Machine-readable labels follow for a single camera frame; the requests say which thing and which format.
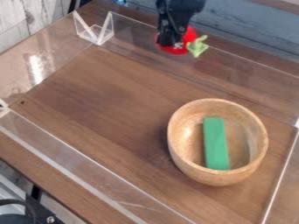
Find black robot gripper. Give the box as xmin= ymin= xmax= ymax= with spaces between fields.
xmin=155 ymin=0 xmax=206 ymax=49

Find red knitted strawberry toy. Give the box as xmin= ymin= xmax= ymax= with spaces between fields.
xmin=156 ymin=26 xmax=210 ymax=59

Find light wooden bowl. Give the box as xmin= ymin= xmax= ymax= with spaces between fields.
xmin=167 ymin=98 xmax=268 ymax=186

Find clear acrylic tray walls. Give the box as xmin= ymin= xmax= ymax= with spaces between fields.
xmin=0 ymin=10 xmax=299 ymax=224

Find green rectangular block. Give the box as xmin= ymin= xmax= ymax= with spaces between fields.
xmin=203 ymin=117 xmax=230 ymax=171

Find clear acrylic corner bracket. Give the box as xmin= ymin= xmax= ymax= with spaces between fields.
xmin=72 ymin=11 xmax=115 ymax=46

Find black table clamp mount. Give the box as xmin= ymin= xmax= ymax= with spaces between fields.
xmin=0 ymin=185 xmax=65 ymax=224

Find black cable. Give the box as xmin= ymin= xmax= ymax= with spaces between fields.
xmin=0 ymin=199 xmax=39 ymax=224

